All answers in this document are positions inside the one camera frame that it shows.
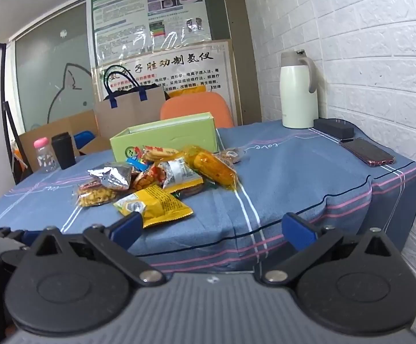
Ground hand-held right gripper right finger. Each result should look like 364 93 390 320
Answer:
254 212 399 289

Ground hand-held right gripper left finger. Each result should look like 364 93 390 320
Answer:
32 211 166 287

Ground yellow snack packet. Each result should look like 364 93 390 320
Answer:
113 183 194 228

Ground clear packet with red label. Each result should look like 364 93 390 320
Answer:
72 181 119 208

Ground red bean snack packet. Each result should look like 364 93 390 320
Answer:
132 167 166 190

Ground silver foil snack packet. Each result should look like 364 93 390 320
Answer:
87 162 134 191

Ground blue snack packet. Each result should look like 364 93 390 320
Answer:
127 156 149 171

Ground yellow packet with white label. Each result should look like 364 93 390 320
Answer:
157 158 204 194

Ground brown round cookie packet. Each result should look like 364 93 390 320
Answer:
179 184 206 198

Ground round cracker packet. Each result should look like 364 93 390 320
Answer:
141 146 185 163

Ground green cardboard box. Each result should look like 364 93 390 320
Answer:
109 112 220 162

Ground vacuum-packed corn cob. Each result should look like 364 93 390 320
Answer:
183 146 238 191

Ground blue striped tablecloth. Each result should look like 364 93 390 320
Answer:
0 118 416 273

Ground blue bag in cardboard box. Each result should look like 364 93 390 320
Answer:
73 131 97 148

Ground black cup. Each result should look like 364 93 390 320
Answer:
51 132 77 170

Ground clear bottle with pink cap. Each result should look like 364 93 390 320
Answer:
33 138 58 174

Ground phone in red case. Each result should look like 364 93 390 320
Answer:
339 138 395 167

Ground black case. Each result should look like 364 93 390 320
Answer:
313 118 354 141

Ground black tripod stand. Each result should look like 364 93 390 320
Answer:
2 100 26 183

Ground open cardboard box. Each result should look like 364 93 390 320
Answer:
16 109 112 173

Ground orange chair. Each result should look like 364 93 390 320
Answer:
160 92 234 128

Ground white thermos jug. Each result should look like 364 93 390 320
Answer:
280 49 319 129

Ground frosted glass panel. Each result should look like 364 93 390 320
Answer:
14 0 97 131

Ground kraft paper bag blue handles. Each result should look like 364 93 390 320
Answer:
94 64 171 147

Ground framed wall sign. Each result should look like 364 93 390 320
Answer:
93 39 237 126

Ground green-bordered wall poster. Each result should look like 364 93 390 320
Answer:
91 0 214 65

